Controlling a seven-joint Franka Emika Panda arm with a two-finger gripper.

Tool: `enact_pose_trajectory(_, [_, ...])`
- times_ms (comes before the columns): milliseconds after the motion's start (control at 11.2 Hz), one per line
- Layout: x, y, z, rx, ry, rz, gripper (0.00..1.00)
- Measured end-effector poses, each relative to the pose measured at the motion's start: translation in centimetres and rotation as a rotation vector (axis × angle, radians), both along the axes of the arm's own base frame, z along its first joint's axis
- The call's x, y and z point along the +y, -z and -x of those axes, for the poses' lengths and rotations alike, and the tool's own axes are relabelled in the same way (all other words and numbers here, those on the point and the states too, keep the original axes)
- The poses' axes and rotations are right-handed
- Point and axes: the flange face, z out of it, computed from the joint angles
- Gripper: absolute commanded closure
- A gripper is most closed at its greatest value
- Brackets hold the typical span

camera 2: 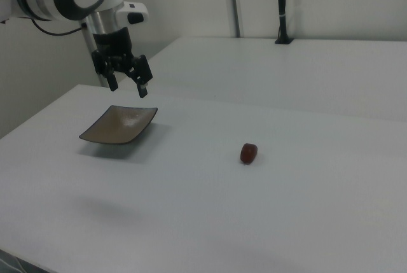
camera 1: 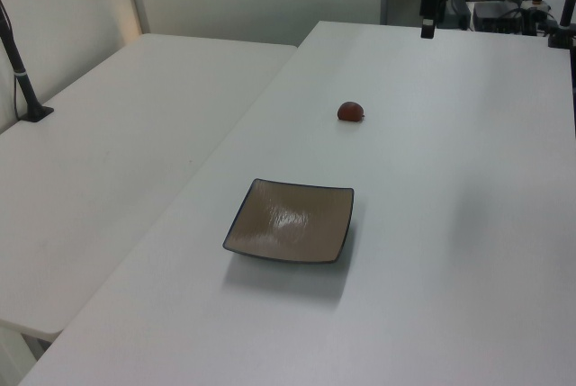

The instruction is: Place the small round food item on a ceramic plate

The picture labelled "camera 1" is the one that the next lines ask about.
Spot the brown square ceramic plate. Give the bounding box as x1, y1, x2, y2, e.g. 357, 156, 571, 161
222, 177, 356, 265

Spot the black electronics box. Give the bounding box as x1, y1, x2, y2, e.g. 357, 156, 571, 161
473, 0, 528, 32

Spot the emergency stop button box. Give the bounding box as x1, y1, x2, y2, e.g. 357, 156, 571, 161
521, 0, 555, 23

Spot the black pole with clamp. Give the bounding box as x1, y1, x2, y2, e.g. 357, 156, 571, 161
545, 0, 576, 50

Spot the white adjacent table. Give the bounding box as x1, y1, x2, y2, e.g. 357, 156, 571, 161
0, 32, 299, 342

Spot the black camera pole with base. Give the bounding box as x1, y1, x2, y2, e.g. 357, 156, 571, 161
0, 0, 56, 124

